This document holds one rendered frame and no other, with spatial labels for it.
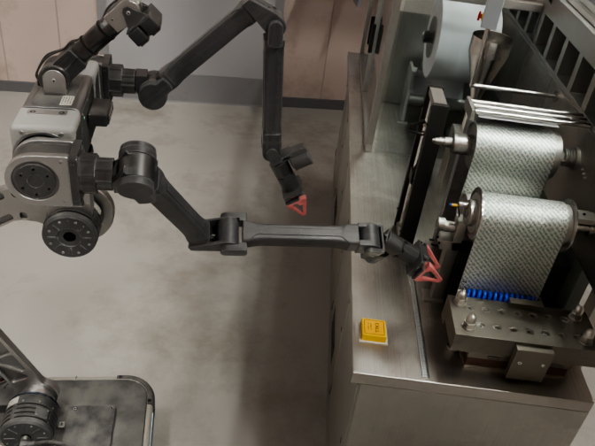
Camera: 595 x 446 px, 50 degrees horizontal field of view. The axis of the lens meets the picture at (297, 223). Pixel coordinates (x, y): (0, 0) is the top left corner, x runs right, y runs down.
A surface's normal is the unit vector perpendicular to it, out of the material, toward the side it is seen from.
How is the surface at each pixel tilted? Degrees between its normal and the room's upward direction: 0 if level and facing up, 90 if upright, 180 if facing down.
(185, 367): 0
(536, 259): 90
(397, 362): 0
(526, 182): 92
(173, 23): 90
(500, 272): 90
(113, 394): 0
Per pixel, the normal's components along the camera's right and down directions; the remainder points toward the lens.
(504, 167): -0.07, 0.59
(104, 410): 0.11, -0.82
